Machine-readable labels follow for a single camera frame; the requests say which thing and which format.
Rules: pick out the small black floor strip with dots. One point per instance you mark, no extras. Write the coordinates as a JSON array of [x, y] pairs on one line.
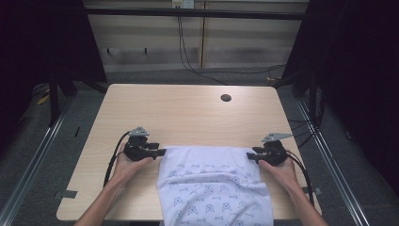
[[77, 132]]

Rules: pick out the white printed towel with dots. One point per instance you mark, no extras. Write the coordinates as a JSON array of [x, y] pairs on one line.
[[213, 185]]

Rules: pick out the person's right hand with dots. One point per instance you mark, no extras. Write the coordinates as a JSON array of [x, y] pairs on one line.
[[284, 174]]

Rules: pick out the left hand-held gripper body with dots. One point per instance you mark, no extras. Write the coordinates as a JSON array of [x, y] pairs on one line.
[[138, 150]]

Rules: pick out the black curtain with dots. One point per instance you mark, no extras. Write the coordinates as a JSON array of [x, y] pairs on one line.
[[360, 78], [40, 47]]

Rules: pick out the person's left hand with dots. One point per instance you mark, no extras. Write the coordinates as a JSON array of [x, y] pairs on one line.
[[127, 171]]

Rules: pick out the black horizontal bar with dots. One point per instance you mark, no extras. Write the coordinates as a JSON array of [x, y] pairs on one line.
[[194, 13]]

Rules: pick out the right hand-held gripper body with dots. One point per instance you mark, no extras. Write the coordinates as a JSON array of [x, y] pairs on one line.
[[274, 155]]

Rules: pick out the metal floor rail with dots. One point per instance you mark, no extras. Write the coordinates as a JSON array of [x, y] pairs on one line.
[[332, 157], [34, 163]]

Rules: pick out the grey tape strip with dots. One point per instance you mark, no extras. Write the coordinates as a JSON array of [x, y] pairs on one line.
[[317, 190], [67, 194]]

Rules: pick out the yellow floor object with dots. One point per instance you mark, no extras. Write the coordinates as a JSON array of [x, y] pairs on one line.
[[43, 100]]

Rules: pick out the white wall socket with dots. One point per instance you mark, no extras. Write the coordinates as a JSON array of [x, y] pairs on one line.
[[183, 3]]

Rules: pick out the black metal stand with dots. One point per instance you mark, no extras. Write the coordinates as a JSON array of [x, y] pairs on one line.
[[53, 103]]

